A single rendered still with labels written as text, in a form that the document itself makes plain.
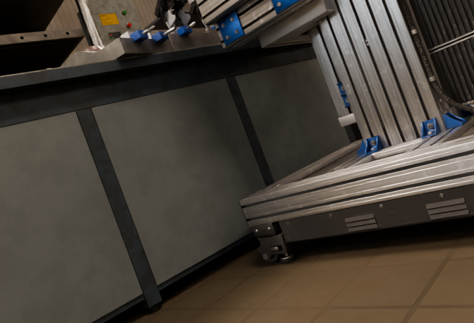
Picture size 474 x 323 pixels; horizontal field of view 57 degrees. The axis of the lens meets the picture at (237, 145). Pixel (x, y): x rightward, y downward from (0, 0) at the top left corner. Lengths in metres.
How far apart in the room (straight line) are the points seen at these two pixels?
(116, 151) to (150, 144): 0.13
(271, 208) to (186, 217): 0.34
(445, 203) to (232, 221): 0.81
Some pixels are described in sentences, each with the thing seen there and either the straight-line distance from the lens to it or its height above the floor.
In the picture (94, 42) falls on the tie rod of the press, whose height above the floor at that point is 1.18.
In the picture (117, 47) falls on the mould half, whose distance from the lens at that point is 1.49.
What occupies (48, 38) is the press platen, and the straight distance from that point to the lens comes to 2.47.
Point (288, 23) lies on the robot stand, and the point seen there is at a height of 0.71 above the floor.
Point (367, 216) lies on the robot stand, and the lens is 1.18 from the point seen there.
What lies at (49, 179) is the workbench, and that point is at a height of 0.49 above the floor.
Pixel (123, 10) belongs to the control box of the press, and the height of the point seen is 1.40.
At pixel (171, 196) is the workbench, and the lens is 1.51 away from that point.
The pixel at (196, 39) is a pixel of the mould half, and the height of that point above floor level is 0.86.
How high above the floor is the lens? 0.39
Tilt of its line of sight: 1 degrees up
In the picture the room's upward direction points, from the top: 21 degrees counter-clockwise
